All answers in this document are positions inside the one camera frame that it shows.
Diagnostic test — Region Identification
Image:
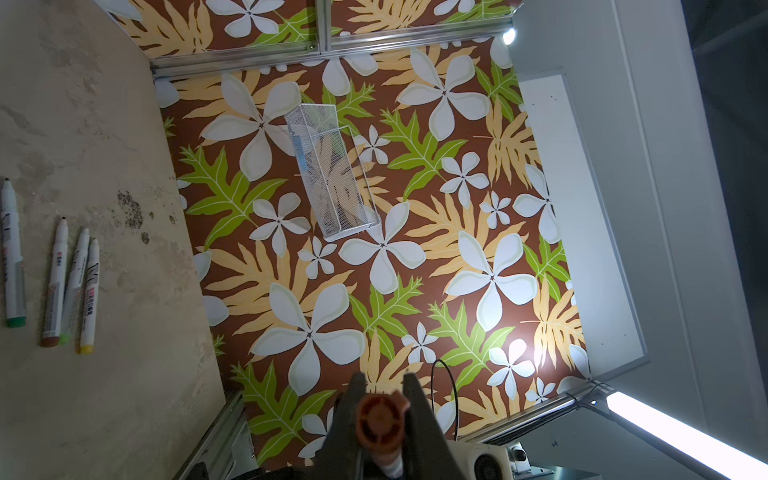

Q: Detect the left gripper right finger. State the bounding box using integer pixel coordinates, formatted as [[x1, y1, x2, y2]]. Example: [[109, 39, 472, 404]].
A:
[[402, 373, 464, 480]]

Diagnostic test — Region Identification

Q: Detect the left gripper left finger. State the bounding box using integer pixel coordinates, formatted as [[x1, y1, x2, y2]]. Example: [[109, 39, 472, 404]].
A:
[[311, 372, 366, 480]]

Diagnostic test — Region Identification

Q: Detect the brown capped thin marker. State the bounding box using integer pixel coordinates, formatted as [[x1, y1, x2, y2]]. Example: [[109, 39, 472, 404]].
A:
[[355, 391, 410, 479]]

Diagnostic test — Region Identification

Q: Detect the yellow capped marker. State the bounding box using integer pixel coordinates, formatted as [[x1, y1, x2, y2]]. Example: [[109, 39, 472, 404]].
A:
[[78, 239, 100, 354]]

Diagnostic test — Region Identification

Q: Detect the light green capped marker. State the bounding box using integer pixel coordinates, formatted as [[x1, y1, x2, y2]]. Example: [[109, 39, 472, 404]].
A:
[[60, 227, 90, 345]]

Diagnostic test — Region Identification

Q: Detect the white mesh basket right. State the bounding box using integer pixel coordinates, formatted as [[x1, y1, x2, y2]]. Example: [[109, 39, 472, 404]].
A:
[[285, 103, 381, 242]]

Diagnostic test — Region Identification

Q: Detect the ceiling light bar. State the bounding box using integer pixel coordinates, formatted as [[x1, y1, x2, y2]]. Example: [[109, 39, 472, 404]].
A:
[[606, 392, 767, 479]]

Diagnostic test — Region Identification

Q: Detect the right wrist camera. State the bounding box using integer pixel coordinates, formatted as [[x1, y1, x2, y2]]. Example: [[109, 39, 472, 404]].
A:
[[447, 441, 513, 480]]

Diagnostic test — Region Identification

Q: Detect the white wall panel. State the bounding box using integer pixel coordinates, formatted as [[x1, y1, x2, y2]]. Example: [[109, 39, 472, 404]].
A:
[[520, 74, 647, 381]]

